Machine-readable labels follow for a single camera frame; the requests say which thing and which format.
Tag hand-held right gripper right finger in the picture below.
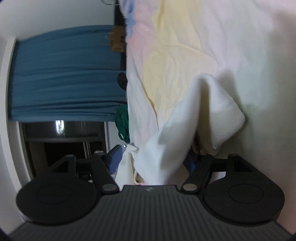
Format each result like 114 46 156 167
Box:
180 153 257 192

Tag pastel tie-dye bed blanket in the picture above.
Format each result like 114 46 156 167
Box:
118 0 296 183

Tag white pants with striped tape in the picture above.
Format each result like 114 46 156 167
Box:
114 74 246 186

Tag dark garment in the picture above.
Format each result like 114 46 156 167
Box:
117 72 128 91

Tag blue curtain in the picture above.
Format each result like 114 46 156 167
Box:
8 25 127 121

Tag dark window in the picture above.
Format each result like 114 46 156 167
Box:
20 119 109 176

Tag green garment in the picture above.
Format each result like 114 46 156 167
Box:
115 104 130 143

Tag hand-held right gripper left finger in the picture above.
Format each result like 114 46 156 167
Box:
47 145 123 194

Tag brown paper bag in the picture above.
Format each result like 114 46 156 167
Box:
109 25 126 53

